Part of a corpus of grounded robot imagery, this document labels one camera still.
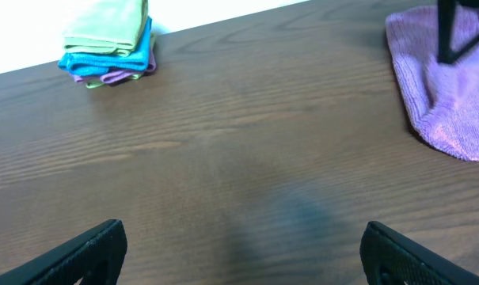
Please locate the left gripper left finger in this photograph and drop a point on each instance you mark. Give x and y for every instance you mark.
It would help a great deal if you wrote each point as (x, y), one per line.
(94, 257)

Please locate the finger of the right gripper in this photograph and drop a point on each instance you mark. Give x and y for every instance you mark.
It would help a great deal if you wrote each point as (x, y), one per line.
(446, 11)

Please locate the folded blue cloth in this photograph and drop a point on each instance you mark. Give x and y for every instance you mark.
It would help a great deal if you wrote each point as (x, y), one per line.
(89, 64)

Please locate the purple microfiber cloth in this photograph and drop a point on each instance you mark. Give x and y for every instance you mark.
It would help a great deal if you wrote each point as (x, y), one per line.
(442, 100)

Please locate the folded light green cloth bottom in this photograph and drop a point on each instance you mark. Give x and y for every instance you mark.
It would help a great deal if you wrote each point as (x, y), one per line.
(100, 82)

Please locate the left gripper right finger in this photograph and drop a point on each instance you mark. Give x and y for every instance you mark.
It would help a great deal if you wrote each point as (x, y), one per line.
(390, 258)

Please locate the folded purple cloth in stack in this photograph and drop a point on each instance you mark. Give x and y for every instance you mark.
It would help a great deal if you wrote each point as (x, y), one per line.
(116, 74)

